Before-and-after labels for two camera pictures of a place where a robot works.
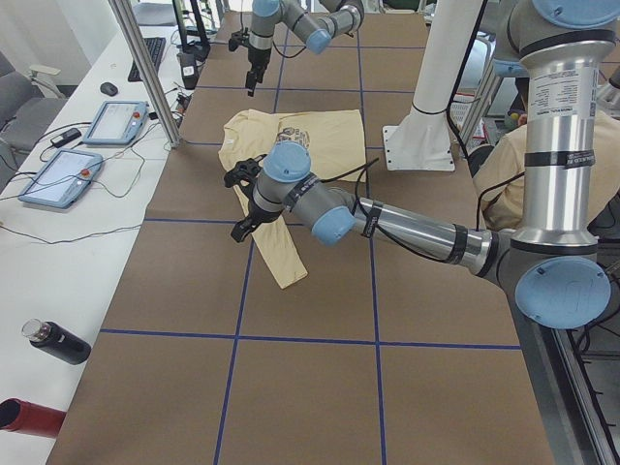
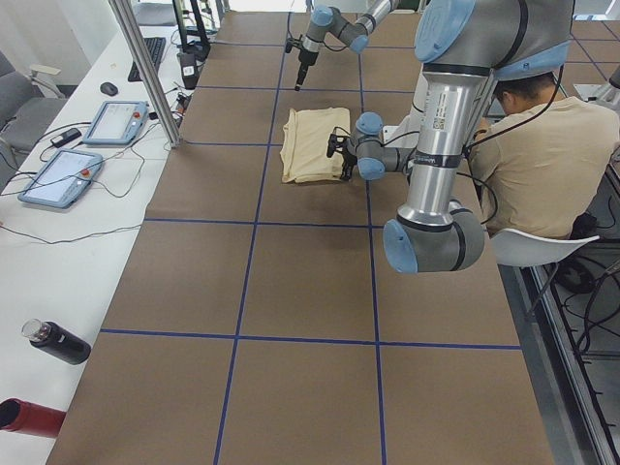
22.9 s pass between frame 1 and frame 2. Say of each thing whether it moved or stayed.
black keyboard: stayed
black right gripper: moved
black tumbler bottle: stayed
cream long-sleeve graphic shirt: moved
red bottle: stayed
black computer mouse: stayed
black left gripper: moved
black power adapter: stayed
